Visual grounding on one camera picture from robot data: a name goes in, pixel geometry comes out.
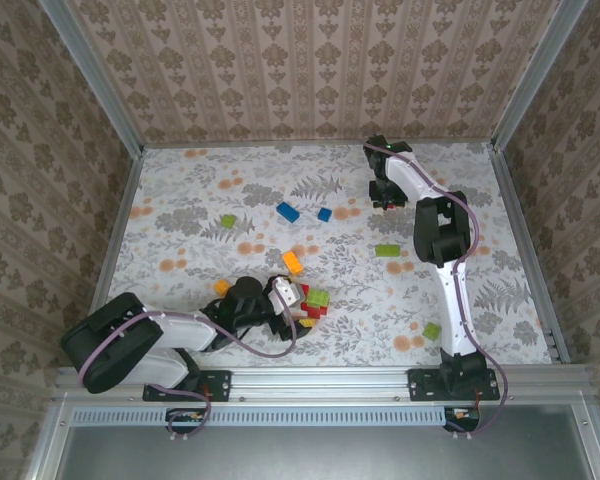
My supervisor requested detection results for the long orange lego brick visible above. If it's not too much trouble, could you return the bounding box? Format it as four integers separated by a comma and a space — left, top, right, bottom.
281, 250, 305, 275

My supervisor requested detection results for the red lego brick stack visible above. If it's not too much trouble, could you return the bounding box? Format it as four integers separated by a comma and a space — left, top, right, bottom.
294, 282, 330, 321

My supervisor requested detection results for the long blue lego brick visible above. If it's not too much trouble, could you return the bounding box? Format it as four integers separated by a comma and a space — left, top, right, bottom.
275, 201, 301, 224

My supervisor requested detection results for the floral patterned table cover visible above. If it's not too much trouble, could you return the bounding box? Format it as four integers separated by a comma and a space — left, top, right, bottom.
87, 143, 556, 369

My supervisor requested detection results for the grey metal plate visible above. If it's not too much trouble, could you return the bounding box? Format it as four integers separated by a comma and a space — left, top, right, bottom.
54, 404, 596, 480

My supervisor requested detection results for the black wiring board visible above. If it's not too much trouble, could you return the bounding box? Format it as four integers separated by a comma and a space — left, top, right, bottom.
164, 407, 211, 436
442, 405, 484, 434

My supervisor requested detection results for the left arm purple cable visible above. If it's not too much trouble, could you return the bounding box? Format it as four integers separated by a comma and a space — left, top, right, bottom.
76, 292, 301, 444

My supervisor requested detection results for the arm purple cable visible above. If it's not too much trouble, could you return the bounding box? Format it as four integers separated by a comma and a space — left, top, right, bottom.
76, 292, 301, 444
362, 139, 510, 441

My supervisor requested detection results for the aluminium back frame rail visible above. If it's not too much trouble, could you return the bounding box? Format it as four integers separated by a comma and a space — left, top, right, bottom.
142, 141, 494, 150

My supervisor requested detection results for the grey slotted cable duct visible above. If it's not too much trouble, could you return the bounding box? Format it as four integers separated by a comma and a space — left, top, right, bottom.
72, 405, 449, 426

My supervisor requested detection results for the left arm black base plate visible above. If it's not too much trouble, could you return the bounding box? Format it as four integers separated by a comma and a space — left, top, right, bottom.
142, 368, 231, 403

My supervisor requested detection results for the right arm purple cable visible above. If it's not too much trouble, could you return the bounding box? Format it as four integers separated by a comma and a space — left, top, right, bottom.
362, 139, 510, 441

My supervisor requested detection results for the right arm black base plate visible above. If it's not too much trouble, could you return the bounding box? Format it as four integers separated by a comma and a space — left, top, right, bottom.
407, 368, 501, 403

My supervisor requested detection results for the aluminium corner post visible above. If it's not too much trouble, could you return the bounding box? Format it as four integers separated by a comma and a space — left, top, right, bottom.
37, 0, 146, 156
489, 0, 594, 154

